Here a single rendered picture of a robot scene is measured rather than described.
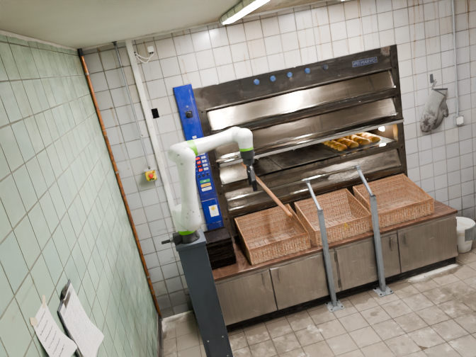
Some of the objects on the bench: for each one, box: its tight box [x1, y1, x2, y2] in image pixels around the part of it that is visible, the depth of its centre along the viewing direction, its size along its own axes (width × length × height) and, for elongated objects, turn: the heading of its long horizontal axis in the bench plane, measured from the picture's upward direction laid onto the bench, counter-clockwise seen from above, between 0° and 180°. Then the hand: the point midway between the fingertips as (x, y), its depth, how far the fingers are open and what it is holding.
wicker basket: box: [294, 188, 373, 247], centre depth 383 cm, size 49×56×28 cm
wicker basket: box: [234, 203, 311, 266], centre depth 375 cm, size 49×56×28 cm
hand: (253, 186), depth 279 cm, fingers open, 13 cm apart
